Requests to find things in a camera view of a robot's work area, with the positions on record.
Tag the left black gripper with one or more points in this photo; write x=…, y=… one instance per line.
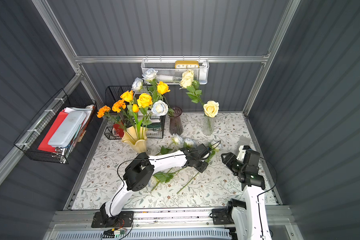
x=203, y=154

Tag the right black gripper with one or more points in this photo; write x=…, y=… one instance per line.
x=231, y=160

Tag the grey packet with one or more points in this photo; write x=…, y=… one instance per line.
x=243, y=141

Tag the cream rose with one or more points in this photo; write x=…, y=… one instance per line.
x=188, y=74
x=211, y=108
x=193, y=90

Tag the pale blue rose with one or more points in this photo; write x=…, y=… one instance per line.
x=159, y=108

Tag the orange rose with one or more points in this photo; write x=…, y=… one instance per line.
x=128, y=101
x=145, y=102
x=163, y=88

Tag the small orange rosebud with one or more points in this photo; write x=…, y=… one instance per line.
x=135, y=109

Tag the red leather wallet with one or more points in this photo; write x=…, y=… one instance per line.
x=118, y=130

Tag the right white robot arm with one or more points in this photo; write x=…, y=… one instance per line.
x=249, y=215

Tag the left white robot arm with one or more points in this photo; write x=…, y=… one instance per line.
x=140, y=170

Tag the floral patterned table mat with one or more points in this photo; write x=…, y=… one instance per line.
x=188, y=188

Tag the purple ribbed glass vase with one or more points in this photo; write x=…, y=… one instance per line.
x=176, y=126

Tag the clear glass vase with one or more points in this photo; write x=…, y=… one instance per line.
x=208, y=125

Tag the yellow wavy glass vase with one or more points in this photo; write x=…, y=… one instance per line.
x=137, y=141

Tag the light blue flat case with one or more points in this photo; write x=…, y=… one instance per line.
x=67, y=130

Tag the red folder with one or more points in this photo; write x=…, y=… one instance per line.
x=44, y=146

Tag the black wire desk organizer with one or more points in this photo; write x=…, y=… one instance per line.
x=155, y=130

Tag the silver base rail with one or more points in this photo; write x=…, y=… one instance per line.
x=170, y=223

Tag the black wire side basket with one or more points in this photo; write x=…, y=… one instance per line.
x=30, y=139

